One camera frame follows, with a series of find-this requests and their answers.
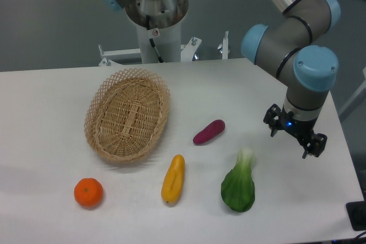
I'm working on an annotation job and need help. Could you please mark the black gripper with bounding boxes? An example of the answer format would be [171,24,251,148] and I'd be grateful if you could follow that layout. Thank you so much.
[263,104,327,159]

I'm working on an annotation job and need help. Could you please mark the green bok choy vegetable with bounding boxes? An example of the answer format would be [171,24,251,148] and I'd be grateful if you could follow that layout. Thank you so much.
[220,147,255,213]

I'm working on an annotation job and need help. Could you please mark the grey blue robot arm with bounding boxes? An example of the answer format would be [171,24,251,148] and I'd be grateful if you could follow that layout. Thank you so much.
[104,0,341,157]

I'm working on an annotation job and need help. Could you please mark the purple sweet potato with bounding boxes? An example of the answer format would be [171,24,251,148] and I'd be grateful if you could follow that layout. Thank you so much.
[193,119,226,145]

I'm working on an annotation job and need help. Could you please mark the white table leg right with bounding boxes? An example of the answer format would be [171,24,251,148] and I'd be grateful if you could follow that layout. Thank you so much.
[338,67,366,123]

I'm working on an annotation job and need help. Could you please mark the black device at table edge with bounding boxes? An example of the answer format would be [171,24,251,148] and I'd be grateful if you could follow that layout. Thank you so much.
[345,201,365,231]

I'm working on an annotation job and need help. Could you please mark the yellow papaya toy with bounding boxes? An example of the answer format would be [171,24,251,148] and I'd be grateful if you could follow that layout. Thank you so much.
[161,154,185,205]

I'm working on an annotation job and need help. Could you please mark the woven wicker basket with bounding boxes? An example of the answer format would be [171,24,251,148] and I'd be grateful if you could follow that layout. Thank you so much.
[84,69,170,164]

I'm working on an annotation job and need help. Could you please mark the orange tangerine toy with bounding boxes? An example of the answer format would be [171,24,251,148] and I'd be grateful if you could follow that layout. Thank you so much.
[74,178,104,208]

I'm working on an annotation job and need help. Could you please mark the white metal base frame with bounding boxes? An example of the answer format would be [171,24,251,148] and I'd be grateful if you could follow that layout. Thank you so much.
[98,30,230,66]

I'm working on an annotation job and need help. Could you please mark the black cable on pedestal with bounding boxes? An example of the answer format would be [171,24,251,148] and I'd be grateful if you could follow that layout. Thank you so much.
[145,14,165,63]

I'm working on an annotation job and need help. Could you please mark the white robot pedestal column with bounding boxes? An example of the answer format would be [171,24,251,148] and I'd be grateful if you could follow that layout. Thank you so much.
[125,0,189,63]

